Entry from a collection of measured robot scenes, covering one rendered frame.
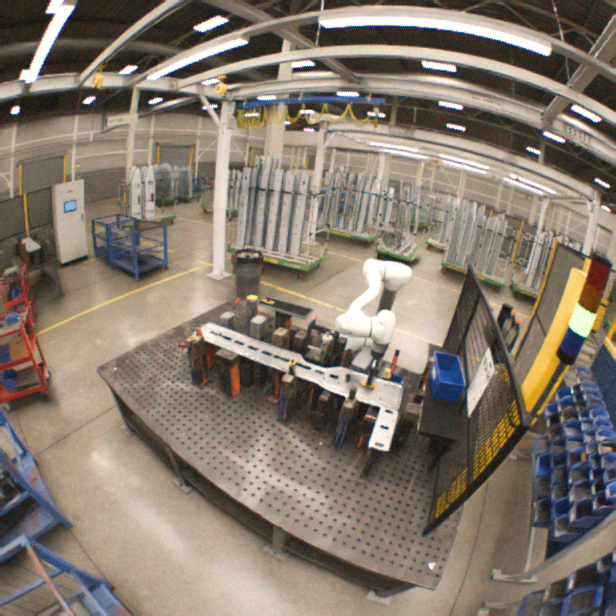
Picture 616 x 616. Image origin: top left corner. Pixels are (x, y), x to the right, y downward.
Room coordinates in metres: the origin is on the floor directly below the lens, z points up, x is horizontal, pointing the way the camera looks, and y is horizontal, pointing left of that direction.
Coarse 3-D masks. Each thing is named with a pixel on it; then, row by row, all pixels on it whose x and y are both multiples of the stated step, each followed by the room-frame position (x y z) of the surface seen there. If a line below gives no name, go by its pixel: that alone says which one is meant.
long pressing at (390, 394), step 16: (208, 336) 1.55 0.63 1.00; (240, 336) 1.61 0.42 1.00; (240, 352) 1.44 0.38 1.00; (256, 352) 1.46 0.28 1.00; (272, 352) 1.48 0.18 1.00; (288, 352) 1.50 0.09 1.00; (304, 368) 1.36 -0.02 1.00; (320, 368) 1.38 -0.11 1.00; (336, 368) 1.39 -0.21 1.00; (320, 384) 1.24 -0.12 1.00; (336, 384) 1.25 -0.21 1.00; (352, 384) 1.26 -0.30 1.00; (384, 384) 1.29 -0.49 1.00; (368, 400) 1.14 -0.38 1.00; (384, 400) 1.15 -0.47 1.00; (400, 400) 1.16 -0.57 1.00
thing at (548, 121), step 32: (224, 0) 1.90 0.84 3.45; (256, 32) 2.27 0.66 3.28; (288, 32) 2.62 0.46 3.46; (608, 32) 0.88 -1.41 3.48; (160, 64) 2.83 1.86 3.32; (0, 96) 1.64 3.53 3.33; (224, 96) 4.91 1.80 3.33; (256, 96) 4.78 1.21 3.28; (416, 96) 3.63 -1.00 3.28; (448, 96) 3.39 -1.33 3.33; (480, 96) 3.24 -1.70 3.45; (544, 128) 2.83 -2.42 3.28; (576, 128) 2.63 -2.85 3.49; (608, 160) 2.38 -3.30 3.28
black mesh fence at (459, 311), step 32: (480, 288) 1.64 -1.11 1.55; (480, 320) 1.43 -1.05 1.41; (480, 352) 1.19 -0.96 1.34; (512, 384) 0.67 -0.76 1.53; (512, 416) 0.56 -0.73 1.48; (448, 448) 0.91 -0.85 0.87; (480, 448) 0.62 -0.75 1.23; (512, 448) 0.45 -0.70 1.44; (448, 480) 0.67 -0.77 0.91; (480, 480) 0.45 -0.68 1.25; (448, 512) 0.45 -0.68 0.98
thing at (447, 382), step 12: (444, 360) 1.42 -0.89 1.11; (456, 360) 1.39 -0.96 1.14; (432, 372) 1.32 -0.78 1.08; (444, 372) 1.40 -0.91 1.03; (456, 372) 1.31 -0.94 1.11; (432, 384) 1.24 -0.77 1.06; (444, 384) 1.14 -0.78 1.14; (456, 384) 1.13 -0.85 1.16; (432, 396) 1.16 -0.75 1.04; (444, 396) 1.14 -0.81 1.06; (456, 396) 1.12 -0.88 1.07
